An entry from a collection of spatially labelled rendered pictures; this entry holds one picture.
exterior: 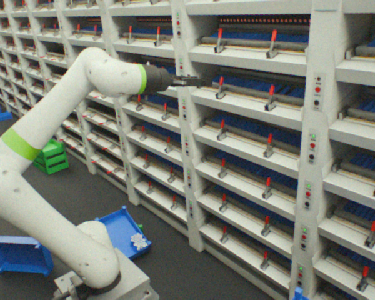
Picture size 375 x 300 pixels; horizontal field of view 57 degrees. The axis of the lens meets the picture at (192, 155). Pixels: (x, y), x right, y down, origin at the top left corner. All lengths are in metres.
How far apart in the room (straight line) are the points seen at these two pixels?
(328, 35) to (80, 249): 0.97
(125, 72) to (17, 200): 0.45
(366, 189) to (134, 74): 0.81
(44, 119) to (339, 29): 0.90
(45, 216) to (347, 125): 0.95
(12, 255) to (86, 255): 1.18
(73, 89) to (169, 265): 1.20
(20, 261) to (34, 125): 1.27
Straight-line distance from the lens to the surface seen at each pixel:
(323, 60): 1.16
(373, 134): 1.16
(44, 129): 1.14
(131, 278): 1.44
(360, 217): 1.37
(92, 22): 2.78
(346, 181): 1.27
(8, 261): 2.33
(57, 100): 1.13
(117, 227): 2.18
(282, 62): 1.25
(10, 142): 1.15
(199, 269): 1.97
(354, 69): 1.12
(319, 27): 1.17
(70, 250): 1.11
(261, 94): 1.42
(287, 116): 1.28
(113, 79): 1.01
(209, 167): 1.73
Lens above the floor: 1.33
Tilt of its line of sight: 24 degrees down
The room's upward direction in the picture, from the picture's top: 4 degrees counter-clockwise
